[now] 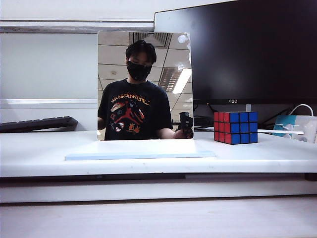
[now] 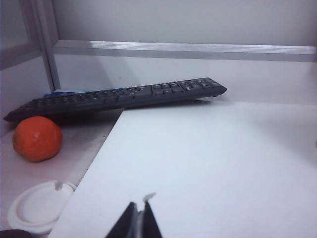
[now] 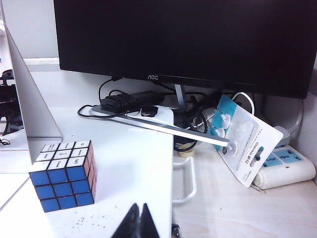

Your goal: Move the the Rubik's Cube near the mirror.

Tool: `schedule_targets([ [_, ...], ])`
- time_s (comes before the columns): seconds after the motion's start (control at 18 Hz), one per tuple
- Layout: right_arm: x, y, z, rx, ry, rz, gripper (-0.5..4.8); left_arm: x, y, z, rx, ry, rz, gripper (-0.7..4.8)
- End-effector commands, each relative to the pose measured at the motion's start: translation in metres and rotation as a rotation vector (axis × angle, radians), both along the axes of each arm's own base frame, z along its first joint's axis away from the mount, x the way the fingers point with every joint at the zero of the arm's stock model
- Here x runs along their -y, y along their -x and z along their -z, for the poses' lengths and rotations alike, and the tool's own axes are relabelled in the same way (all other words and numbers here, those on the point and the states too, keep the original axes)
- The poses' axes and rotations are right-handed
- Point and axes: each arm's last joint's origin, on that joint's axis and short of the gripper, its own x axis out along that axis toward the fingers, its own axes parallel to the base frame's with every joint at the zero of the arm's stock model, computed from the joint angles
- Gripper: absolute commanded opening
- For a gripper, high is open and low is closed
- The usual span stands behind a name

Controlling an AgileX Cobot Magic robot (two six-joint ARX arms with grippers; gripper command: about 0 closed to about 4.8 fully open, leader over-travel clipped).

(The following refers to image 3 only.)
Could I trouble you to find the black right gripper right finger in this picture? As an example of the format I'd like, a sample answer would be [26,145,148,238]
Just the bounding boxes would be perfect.
[140,203,162,238]

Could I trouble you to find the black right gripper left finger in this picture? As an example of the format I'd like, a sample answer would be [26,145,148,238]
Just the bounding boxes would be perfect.
[112,203,141,238]

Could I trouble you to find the Rubik's cube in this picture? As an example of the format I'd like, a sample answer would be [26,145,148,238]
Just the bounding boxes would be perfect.
[28,140,97,213]

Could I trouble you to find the square mirror with white stand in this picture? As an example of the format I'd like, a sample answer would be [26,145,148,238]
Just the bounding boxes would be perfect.
[0,0,63,210]

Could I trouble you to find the light blue base board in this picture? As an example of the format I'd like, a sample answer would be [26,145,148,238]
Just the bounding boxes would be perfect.
[0,106,198,238]

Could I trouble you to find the beige tape roll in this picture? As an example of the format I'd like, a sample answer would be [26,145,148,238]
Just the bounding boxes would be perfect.
[176,145,196,159]

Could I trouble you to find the silver monitor stand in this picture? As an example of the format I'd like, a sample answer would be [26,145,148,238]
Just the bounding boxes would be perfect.
[89,83,231,149]

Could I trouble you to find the black power adapter brick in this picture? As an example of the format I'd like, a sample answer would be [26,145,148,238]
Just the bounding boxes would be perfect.
[100,90,165,112]

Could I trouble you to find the white blue hook blister pack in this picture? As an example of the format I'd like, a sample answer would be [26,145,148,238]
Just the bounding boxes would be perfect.
[202,94,284,189]

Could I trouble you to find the white power strip blue sockets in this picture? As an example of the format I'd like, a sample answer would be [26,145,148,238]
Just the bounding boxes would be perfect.
[252,145,317,190]

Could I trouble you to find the grey plug adapter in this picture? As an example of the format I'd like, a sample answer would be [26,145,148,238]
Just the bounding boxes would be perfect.
[273,125,292,147]

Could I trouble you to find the black AOC monitor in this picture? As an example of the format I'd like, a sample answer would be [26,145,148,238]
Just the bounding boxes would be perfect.
[53,0,317,100]

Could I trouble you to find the black cable bundle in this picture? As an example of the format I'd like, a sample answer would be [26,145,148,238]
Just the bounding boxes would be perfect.
[172,91,220,152]

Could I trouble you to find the black adapter cable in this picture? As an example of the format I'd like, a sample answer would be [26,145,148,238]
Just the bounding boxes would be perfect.
[77,76,126,120]

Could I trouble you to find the white cable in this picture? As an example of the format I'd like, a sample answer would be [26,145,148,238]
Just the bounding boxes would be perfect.
[202,92,256,118]

